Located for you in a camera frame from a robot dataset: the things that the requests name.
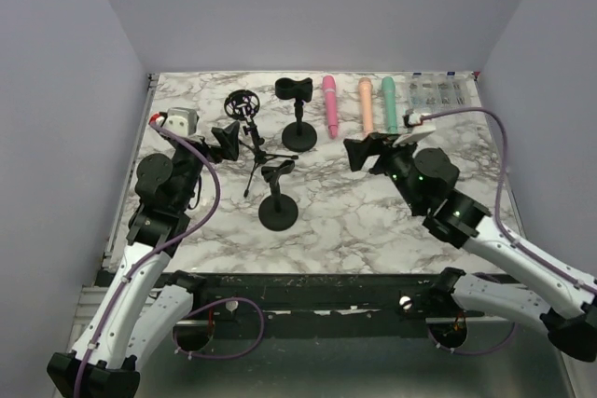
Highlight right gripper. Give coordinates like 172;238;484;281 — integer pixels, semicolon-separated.
345;130;423;213

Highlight tripod mic stand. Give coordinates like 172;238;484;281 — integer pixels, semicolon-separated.
224;89;299;199

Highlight tall round-base mic stand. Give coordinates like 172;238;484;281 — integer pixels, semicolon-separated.
274;77;317;153

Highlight beige microphone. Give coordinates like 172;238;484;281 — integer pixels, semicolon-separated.
358;77;374;135

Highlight green microphone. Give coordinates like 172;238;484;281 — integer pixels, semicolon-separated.
382;76;398;133

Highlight pink microphone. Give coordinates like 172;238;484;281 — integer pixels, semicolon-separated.
322;75;339;139

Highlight short round-base mic stand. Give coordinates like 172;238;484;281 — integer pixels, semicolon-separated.
258;160;299;231

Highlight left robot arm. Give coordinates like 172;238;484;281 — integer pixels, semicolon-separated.
47;117;240;397

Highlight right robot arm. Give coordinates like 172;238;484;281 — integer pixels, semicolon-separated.
343;133;596;363

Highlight clear plastic parts box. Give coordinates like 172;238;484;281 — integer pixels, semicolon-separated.
406;72;471;113

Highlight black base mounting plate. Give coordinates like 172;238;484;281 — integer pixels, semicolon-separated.
95;269;486;341

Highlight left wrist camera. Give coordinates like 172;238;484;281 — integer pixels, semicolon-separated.
162;107;199;137

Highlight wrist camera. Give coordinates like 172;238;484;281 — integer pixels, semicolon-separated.
162;107;199;137
392;110;437;147

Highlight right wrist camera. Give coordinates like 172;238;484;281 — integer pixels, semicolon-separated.
392;110;437;147

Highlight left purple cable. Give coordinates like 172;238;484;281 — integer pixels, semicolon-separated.
72;111;266;398

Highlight purple cable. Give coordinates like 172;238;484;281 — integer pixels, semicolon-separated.
405;107;597;357
72;111;266;398

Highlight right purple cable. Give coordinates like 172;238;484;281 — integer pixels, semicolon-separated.
405;107;597;357

